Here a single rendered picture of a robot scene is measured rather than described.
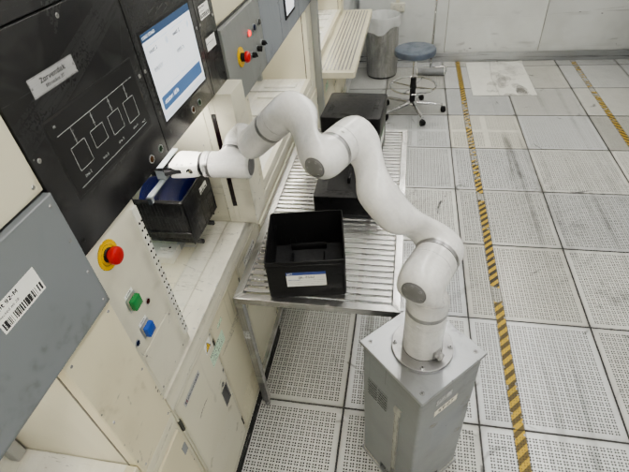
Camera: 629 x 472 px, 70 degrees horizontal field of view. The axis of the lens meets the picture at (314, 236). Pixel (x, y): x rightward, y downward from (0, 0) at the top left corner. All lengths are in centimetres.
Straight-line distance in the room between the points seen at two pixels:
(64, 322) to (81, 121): 38
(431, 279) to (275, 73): 219
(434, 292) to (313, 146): 45
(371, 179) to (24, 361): 79
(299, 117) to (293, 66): 191
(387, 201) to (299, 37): 197
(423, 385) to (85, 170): 104
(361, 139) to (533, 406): 161
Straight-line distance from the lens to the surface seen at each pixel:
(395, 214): 112
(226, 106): 154
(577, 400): 245
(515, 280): 284
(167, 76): 126
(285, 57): 301
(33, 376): 92
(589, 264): 309
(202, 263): 167
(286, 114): 114
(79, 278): 96
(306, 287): 158
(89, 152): 99
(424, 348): 139
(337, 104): 230
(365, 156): 114
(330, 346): 241
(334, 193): 191
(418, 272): 111
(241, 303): 168
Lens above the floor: 196
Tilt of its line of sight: 41 degrees down
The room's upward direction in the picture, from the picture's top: 6 degrees counter-clockwise
